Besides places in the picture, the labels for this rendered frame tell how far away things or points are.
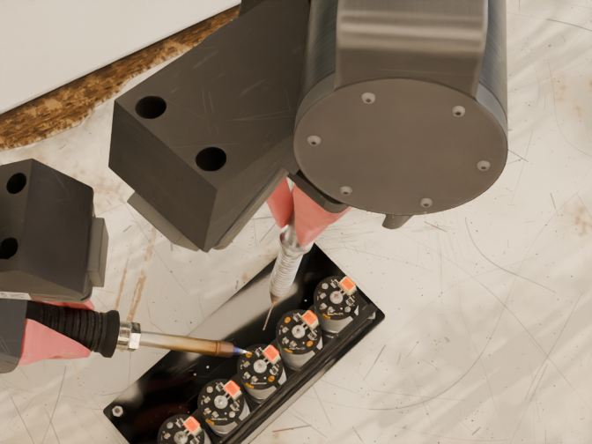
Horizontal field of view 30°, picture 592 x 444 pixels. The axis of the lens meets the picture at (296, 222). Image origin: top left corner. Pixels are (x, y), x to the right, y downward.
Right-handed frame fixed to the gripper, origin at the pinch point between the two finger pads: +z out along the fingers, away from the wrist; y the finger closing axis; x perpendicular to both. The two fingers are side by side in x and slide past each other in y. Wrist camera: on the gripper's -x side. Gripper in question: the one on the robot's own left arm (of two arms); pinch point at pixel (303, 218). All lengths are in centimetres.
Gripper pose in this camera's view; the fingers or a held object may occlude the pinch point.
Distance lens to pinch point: 49.0
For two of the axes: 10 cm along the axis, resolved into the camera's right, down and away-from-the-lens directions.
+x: 6.5, -5.5, 5.2
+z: -1.9, 5.5, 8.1
